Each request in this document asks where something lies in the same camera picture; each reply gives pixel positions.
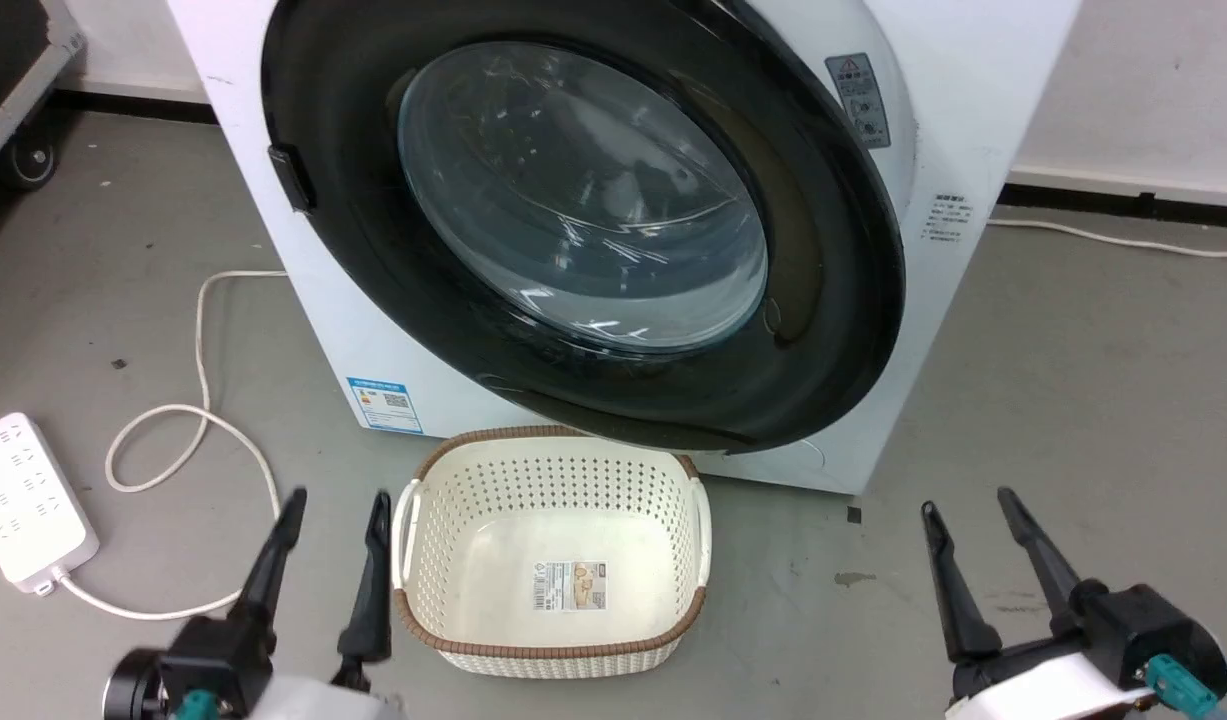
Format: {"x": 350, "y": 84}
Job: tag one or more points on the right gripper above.
{"x": 1133, "y": 625}

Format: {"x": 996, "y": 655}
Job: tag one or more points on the blue energy label sticker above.
{"x": 384, "y": 404}

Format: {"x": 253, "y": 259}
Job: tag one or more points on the black round glass washer door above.
{"x": 823, "y": 330}

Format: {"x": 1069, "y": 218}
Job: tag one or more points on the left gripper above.
{"x": 218, "y": 660}

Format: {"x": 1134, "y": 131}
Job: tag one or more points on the white front-load washing machine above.
{"x": 973, "y": 90}

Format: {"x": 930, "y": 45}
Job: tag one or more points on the white power strip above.
{"x": 23, "y": 500}

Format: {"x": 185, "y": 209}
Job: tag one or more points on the grey warning sticker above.
{"x": 859, "y": 100}

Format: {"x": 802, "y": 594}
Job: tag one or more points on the black metal-edged wheeled case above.
{"x": 13, "y": 60}

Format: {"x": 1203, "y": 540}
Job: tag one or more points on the cream perforated laundry basket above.
{"x": 558, "y": 520}

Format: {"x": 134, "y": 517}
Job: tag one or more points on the paper label inside basket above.
{"x": 570, "y": 586}

